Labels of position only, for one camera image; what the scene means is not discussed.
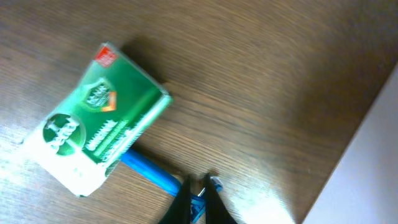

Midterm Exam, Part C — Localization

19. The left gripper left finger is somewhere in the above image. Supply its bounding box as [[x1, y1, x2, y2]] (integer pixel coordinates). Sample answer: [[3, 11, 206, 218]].
[[159, 175, 192, 224]]

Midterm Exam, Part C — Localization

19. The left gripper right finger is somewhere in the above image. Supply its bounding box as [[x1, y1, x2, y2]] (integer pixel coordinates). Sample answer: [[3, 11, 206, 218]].
[[203, 173, 237, 224]]

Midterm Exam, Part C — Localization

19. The blue disposable razor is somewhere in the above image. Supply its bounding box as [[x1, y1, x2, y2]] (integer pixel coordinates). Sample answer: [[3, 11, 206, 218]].
[[121, 150, 223, 224]]

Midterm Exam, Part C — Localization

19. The green soap box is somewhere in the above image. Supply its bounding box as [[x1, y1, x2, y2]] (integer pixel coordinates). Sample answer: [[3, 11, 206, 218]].
[[22, 42, 172, 197]]

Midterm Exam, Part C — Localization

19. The white open cardboard box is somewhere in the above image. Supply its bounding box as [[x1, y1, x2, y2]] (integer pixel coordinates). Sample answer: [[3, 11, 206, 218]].
[[304, 69, 397, 223]]

